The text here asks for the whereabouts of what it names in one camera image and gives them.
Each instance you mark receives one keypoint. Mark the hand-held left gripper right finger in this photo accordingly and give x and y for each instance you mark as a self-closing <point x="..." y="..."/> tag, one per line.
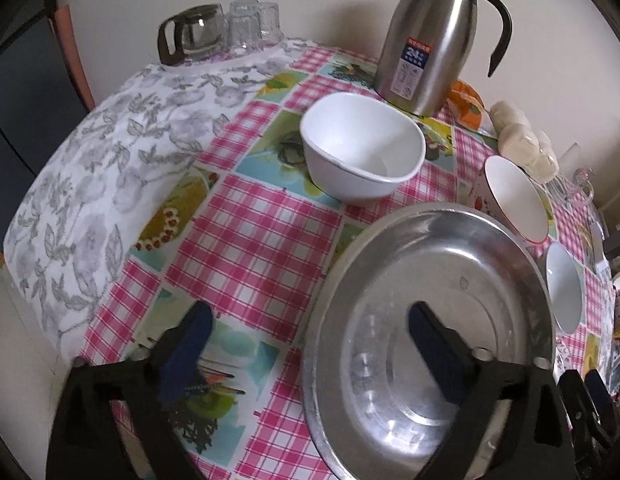
<point x="437" y="352"/>

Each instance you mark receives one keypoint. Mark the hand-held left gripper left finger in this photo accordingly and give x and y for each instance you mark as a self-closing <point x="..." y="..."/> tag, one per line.
<point x="186" y="347"/>

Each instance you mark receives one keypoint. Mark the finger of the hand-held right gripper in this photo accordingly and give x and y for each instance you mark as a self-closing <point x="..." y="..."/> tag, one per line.
<point x="579" y="410"/>
<point x="603" y="400"/>

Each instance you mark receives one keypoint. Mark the stainless steel plate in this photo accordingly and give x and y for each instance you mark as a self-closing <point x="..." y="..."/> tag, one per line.
<point x="389" y="270"/>

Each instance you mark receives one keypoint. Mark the floral red-rimmed bowl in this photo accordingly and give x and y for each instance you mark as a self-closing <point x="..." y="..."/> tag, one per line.
<point x="517" y="195"/>

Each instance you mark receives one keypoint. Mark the pale round bowl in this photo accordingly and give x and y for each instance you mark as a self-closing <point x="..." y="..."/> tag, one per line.
<point x="565" y="290"/>

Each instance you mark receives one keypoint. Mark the pink checkered tablecloth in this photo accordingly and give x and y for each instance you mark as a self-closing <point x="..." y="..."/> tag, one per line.
<point x="260" y="230"/>

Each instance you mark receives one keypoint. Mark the white power adapter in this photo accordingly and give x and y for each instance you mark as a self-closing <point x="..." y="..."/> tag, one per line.
<point x="598" y="245"/>

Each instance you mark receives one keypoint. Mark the grey floral white cloth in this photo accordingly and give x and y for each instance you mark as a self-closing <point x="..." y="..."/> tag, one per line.
<point x="100" y="185"/>

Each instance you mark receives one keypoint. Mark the clear glass mug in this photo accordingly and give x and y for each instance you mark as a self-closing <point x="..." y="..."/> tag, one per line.
<point x="572" y="180"/>

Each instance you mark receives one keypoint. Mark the white square bowl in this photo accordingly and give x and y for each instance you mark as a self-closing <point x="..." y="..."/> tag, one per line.
<point x="362" y="140"/>

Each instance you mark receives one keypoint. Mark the bag of white steamed buns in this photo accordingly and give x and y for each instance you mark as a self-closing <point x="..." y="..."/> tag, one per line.
<point x="519" y="140"/>

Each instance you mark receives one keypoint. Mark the orange snack packet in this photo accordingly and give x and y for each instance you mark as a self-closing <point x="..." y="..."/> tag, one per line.
<point x="464" y="105"/>

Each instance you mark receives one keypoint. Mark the dark panel with orange edge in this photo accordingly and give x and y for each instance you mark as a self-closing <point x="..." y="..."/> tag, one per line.
<point x="35" y="110"/>

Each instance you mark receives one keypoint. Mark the glass coffee pot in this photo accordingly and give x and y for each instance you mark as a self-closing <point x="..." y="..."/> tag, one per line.
<point x="200" y="35"/>

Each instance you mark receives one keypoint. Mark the stainless steel thermos jug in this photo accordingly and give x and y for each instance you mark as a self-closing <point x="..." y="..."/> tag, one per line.
<point x="424" y="35"/>

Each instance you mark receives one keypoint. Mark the clear drinking glass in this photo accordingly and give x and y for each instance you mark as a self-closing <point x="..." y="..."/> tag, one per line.
<point x="270" y="22"/>
<point x="242" y="32"/>
<point x="242" y="6"/>

